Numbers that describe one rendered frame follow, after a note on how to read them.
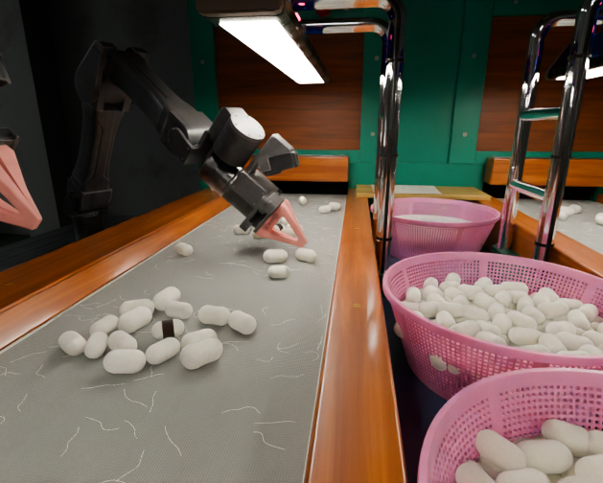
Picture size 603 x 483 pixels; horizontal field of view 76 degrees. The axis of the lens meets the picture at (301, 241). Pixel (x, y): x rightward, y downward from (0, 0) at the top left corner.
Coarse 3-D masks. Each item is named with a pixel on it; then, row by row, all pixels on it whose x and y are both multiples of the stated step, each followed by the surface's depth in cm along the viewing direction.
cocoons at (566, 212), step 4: (572, 204) 94; (564, 208) 91; (568, 208) 90; (572, 208) 93; (576, 208) 92; (580, 208) 92; (560, 212) 86; (564, 212) 86; (568, 212) 90; (572, 212) 90; (576, 212) 92; (580, 212) 92; (560, 216) 86; (564, 216) 85; (568, 216) 90; (596, 216) 85; (600, 216) 82; (596, 220) 82; (600, 220) 81; (600, 224) 82
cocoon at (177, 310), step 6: (168, 306) 42; (174, 306) 42; (180, 306) 42; (186, 306) 42; (168, 312) 42; (174, 312) 42; (180, 312) 41; (186, 312) 41; (192, 312) 42; (180, 318) 42; (186, 318) 42
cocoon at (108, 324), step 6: (102, 318) 39; (108, 318) 39; (114, 318) 39; (96, 324) 38; (102, 324) 38; (108, 324) 38; (114, 324) 39; (90, 330) 38; (96, 330) 37; (102, 330) 38; (108, 330) 38; (114, 330) 39
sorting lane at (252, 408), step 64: (192, 256) 63; (256, 256) 63; (320, 256) 63; (64, 320) 42; (192, 320) 42; (256, 320) 42; (320, 320) 42; (0, 384) 32; (64, 384) 32; (128, 384) 32; (192, 384) 32; (256, 384) 32; (0, 448) 25; (64, 448) 25; (128, 448) 25; (192, 448) 25; (256, 448) 25
